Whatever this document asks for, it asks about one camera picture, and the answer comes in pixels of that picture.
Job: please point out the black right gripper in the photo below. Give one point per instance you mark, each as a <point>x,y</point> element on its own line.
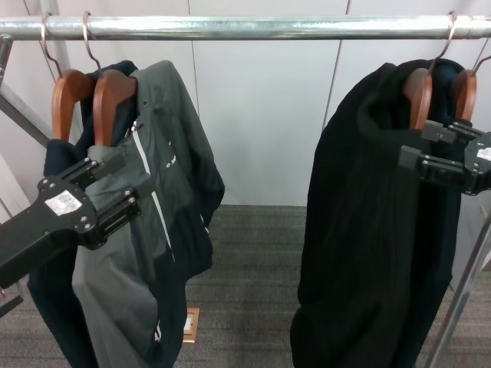
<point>479,165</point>

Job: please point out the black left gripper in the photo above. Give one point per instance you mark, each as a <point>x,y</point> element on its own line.
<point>46,222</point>

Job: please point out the metal clothes rack diagonal brace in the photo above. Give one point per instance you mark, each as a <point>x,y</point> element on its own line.
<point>21,115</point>

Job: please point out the metal clothes rack upright pole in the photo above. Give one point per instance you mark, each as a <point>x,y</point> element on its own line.
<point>458,299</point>

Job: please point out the wooden hanger with black fleece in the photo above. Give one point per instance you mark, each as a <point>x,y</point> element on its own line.
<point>420,96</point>

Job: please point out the wooden hanger with navy garment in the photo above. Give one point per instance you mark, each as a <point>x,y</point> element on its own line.
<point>466,92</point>

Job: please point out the navy garment behind black fleece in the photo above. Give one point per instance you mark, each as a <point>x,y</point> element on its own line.
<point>445,82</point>

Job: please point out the wooden hanger with grey jacket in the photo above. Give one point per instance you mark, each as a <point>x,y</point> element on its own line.
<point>105,103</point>

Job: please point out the grey and black jacket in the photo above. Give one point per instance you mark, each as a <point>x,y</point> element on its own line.
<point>172,126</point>

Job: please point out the black fleece jacket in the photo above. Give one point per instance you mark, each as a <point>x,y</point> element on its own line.
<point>368,214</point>

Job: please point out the wooden hanger with dark garment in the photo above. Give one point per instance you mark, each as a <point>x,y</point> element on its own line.
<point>67,99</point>

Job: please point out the dark navy hanging garment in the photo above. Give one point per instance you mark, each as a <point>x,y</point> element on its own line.
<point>53,306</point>

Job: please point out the brass floor socket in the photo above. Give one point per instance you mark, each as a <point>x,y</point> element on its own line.
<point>190,325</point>

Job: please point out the metal clothes rack rail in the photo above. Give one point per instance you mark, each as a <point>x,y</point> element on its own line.
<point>245,27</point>

